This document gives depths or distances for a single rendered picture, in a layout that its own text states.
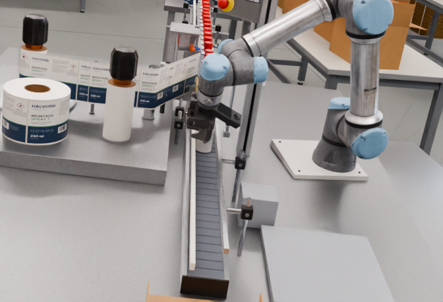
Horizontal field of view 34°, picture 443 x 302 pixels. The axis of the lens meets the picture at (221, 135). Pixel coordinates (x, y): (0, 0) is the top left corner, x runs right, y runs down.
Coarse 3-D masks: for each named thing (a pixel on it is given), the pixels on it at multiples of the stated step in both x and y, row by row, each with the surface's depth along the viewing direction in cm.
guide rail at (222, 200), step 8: (216, 120) 240; (216, 128) 233; (216, 136) 226; (216, 144) 222; (224, 192) 191; (224, 200) 187; (224, 208) 183; (224, 216) 179; (224, 224) 175; (224, 232) 172; (224, 240) 168; (224, 248) 165
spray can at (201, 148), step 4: (212, 132) 232; (212, 136) 233; (196, 140) 233; (200, 140) 232; (196, 144) 233; (200, 144) 232; (204, 144) 232; (208, 144) 232; (196, 148) 234; (200, 148) 233; (204, 148) 233; (208, 148) 233; (200, 152) 233; (204, 152) 233; (208, 152) 234
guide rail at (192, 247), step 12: (192, 132) 240; (192, 144) 230; (192, 156) 221; (192, 168) 213; (192, 180) 206; (192, 192) 199; (192, 204) 192; (192, 216) 186; (192, 228) 181; (192, 240) 175; (192, 252) 170; (192, 264) 166
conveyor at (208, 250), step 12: (204, 156) 232; (204, 168) 223; (216, 168) 224; (204, 180) 215; (216, 180) 217; (204, 192) 208; (216, 192) 209; (204, 204) 201; (216, 204) 202; (204, 216) 195; (216, 216) 196; (204, 228) 189; (216, 228) 190; (204, 240) 183; (216, 240) 184; (204, 252) 178; (216, 252) 179; (204, 264) 173; (216, 264) 173; (192, 276) 168; (204, 276) 168; (216, 276) 169
